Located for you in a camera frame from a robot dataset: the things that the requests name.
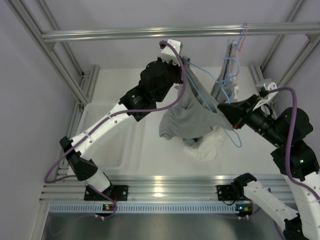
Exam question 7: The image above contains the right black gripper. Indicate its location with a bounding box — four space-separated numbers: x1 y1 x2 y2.
217 94 286 148

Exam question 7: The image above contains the light blue wire hanger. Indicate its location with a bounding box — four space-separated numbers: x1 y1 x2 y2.
186 56 243 148

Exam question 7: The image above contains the grey tank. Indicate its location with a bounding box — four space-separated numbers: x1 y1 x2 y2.
159 60 233 149
210 40 232 103

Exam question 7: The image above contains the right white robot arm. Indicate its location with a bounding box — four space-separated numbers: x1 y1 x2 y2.
216 94 320 240

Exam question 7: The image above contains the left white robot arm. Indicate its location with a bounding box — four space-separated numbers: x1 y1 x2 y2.
60 56 188 200

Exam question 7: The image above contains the grey tank top on hanger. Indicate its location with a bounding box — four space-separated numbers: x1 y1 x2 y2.
210 40 232 103

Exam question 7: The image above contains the white tank top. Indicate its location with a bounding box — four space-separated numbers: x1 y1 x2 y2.
183 126 227 163

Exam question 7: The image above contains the white plastic basket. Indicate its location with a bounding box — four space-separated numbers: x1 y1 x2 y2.
69 102 146 173

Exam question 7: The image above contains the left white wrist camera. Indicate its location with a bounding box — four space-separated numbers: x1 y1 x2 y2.
159 39 183 65

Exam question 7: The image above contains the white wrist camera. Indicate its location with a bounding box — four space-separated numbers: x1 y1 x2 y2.
253 78 278 111
159 39 183 65

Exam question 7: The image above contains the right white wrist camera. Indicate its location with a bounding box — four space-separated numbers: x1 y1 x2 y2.
253 78 278 111

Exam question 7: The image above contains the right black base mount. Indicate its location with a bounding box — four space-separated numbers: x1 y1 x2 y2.
216 184 240 201

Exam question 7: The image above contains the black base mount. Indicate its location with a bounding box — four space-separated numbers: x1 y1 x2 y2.
83 185 129 202
216 184 240 201

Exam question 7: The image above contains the pink wire hanger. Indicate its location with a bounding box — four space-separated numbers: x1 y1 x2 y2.
229 22 251 101

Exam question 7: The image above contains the right aluminium frame post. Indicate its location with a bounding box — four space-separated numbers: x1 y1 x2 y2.
248 0 320 87

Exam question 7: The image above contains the aluminium frame post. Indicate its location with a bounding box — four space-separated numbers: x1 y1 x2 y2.
248 0 320 87
5 0 100 107

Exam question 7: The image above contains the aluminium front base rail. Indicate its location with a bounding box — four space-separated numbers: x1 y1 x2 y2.
38 174 308 202

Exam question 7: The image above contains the aluminium hanging rail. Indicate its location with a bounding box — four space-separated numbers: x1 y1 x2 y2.
41 21 320 43

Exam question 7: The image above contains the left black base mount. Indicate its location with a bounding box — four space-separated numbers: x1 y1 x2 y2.
83 185 129 202

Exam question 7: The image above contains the slotted grey cable duct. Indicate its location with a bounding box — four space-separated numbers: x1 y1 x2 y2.
48 203 239 214

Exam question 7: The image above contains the left aluminium frame post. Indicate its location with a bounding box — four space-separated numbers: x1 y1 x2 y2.
5 0 100 107

